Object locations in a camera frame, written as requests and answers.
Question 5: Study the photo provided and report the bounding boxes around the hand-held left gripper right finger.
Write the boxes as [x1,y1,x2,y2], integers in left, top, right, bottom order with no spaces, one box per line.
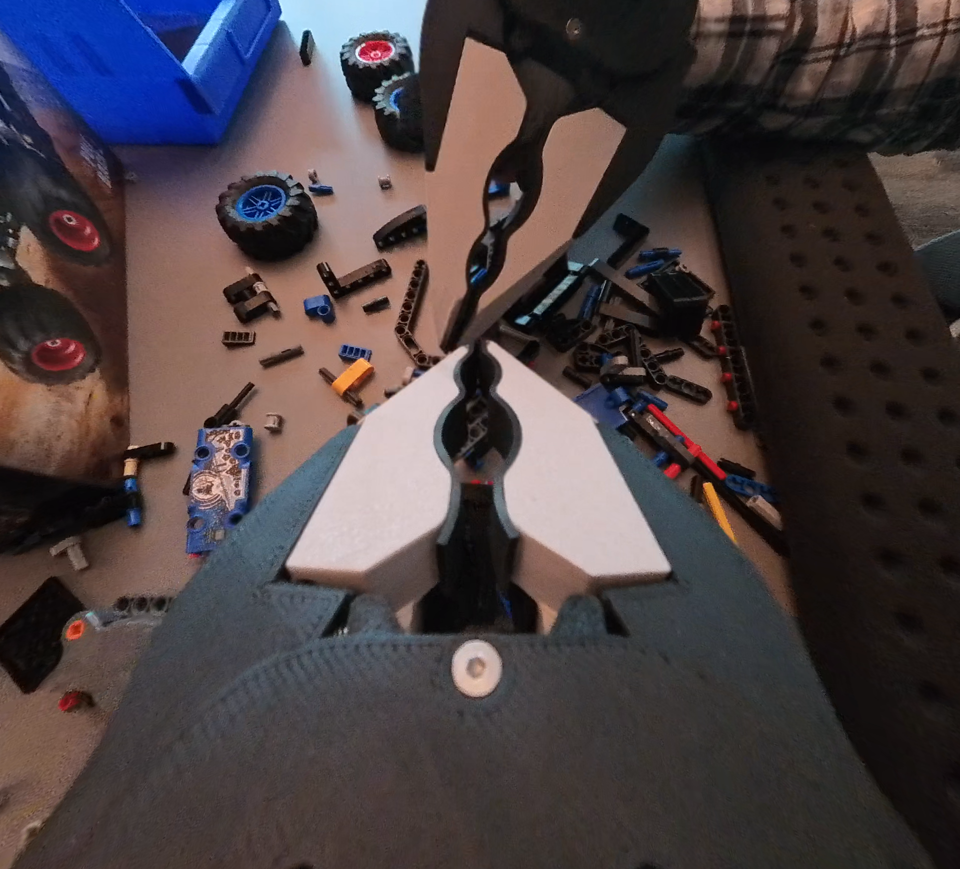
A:
[492,349,673,617]

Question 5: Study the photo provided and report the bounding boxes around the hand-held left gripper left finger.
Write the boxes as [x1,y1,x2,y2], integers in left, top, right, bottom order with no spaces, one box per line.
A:
[285,347,471,609]

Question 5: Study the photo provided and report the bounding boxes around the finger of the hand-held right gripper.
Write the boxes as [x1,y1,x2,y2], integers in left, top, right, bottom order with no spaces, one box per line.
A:
[425,37,531,347]
[494,104,630,326]

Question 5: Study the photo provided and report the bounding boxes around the long black toy beam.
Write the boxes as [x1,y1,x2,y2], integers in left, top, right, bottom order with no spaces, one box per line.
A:
[450,347,511,615]

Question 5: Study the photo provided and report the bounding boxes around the person's right forearm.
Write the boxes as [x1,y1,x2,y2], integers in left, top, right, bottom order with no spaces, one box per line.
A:
[678,0,960,159]

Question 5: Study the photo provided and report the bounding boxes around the grey desk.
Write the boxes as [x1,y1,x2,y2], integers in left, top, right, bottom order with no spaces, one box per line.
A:
[0,0,796,840]

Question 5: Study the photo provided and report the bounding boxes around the black tire blue rim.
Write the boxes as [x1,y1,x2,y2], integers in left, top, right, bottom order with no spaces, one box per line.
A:
[371,71,427,155]
[215,173,321,263]

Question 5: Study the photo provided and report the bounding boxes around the black rounded toy piece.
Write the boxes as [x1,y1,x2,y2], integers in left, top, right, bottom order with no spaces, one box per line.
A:
[371,205,430,252]

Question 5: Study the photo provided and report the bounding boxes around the black tire red rim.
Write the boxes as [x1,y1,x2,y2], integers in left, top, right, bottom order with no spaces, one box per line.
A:
[339,31,415,101]

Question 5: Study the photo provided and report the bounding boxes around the small orange toy piece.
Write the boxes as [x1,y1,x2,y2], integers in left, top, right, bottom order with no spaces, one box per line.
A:
[332,355,378,399]

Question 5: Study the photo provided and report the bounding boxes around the blue printed toy panel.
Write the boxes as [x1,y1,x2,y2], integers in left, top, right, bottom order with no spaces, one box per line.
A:
[183,419,258,558]

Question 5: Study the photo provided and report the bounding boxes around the black angled toy beam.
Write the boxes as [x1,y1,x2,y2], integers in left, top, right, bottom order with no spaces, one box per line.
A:
[314,257,396,302]

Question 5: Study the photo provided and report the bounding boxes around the pile of toy building pieces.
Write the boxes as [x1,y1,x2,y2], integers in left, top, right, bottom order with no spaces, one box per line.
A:
[507,214,790,548]

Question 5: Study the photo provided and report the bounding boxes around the black toy connector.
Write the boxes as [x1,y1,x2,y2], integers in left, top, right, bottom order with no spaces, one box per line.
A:
[224,269,282,324]

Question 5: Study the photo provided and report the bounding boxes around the grey toy motor block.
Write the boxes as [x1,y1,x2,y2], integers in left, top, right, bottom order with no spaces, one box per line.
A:
[68,595,175,660]

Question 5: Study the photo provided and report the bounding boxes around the black dotted mat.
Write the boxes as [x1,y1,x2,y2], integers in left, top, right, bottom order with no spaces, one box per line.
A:
[702,134,960,869]

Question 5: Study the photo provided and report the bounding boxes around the black square toy tile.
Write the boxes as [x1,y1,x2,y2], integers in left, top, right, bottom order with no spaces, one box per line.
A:
[0,575,90,695]

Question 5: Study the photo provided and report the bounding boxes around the plain blue plastic bin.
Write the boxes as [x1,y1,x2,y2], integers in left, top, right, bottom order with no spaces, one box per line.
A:
[0,0,292,149]

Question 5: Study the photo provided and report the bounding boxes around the toy truck set box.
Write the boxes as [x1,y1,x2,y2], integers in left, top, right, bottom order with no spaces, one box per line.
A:
[0,37,132,483]

